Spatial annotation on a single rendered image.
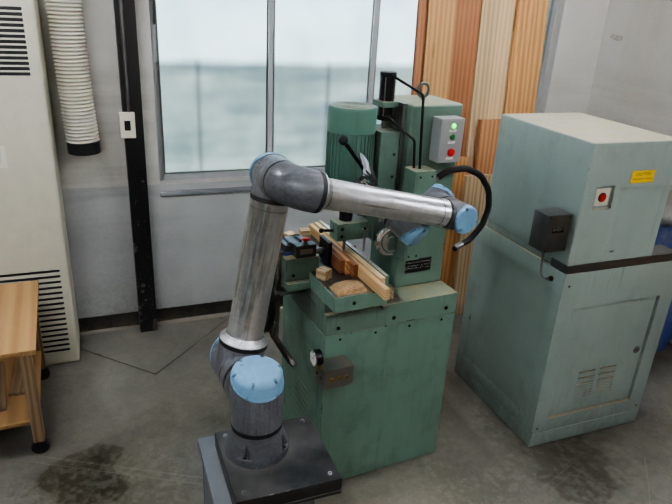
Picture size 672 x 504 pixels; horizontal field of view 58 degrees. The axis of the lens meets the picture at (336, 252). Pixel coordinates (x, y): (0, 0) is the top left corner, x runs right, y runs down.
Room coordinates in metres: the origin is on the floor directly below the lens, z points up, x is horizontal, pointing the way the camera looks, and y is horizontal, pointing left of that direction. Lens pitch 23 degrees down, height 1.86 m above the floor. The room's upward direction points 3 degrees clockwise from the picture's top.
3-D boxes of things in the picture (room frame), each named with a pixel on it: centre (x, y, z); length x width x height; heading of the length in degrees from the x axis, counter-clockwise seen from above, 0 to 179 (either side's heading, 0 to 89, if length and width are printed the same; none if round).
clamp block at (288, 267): (2.13, 0.15, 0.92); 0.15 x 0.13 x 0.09; 26
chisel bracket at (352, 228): (2.20, -0.05, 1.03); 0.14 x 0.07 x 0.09; 116
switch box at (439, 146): (2.21, -0.38, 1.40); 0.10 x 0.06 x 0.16; 116
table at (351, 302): (2.16, 0.07, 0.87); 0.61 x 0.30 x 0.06; 26
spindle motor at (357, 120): (2.19, -0.03, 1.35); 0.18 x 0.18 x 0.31
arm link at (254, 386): (1.46, 0.21, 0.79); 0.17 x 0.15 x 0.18; 27
